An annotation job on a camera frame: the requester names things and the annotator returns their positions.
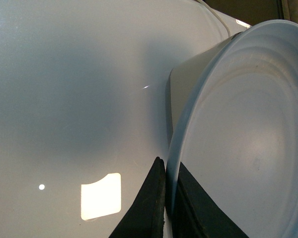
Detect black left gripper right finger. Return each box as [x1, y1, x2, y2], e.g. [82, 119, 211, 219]
[167, 163, 248, 238]

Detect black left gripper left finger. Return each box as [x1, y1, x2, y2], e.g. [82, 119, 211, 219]
[110, 157, 166, 238]

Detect light blue round plate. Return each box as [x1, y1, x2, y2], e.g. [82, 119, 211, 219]
[166, 20, 298, 238]

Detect white toaster chrome top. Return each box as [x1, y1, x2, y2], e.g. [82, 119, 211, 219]
[165, 33, 238, 145]

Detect white toaster power cable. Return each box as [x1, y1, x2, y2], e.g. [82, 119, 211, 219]
[195, 0, 233, 37]

